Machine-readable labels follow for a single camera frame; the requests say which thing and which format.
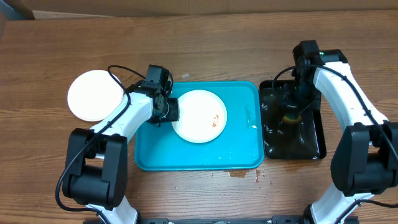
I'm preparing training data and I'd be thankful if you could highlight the yellow green sponge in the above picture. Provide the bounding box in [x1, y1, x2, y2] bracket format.
[282, 113, 302, 124]

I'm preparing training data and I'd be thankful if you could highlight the white plate with blue rim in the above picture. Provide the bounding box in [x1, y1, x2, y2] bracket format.
[172, 90, 228, 144]

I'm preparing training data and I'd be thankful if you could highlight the white plate with red stain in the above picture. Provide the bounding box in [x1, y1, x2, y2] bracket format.
[67, 70, 124, 122]

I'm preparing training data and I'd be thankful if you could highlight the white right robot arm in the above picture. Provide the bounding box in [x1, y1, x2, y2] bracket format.
[290, 61, 397, 223]

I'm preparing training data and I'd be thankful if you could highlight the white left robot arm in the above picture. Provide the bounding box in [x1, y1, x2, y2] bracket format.
[55, 81, 178, 223]

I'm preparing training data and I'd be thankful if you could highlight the black plastic tray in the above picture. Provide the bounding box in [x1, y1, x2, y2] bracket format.
[259, 80, 326, 160]

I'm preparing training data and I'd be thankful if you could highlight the teal plastic tray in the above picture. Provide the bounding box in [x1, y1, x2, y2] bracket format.
[134, 81, 264, 171]

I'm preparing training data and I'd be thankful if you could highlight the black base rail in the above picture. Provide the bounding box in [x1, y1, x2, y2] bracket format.
[83, 215, 360, 224]

